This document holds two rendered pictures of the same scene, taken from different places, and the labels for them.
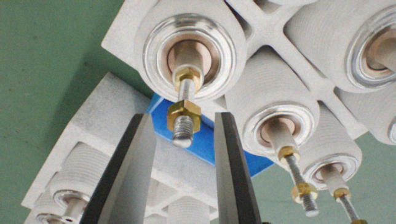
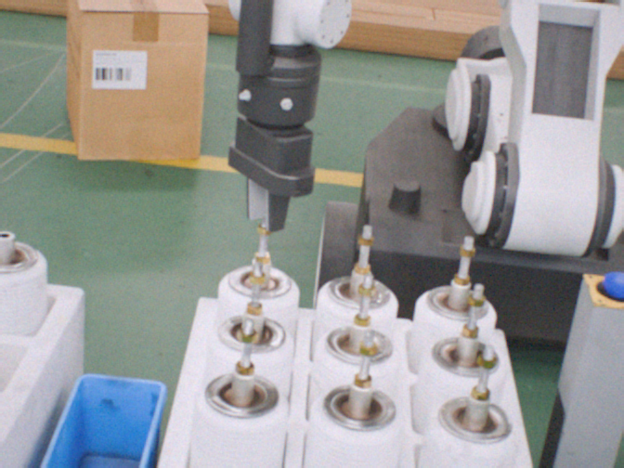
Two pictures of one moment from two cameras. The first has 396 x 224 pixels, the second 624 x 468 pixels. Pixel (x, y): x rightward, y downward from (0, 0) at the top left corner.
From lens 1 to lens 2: 135 cm
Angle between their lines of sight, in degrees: 90
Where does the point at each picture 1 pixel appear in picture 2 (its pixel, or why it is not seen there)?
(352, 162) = (273, 398)
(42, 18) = (119, 342)
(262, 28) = (298, 362)
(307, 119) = (279, 339)
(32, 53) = not seen: hidden behind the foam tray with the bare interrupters
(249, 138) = (229, 322)
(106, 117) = (75, 340)
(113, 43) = (209, 302)
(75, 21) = (136, 367)
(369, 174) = not seen: outside the picture
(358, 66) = (335, 337)
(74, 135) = (65, 292)
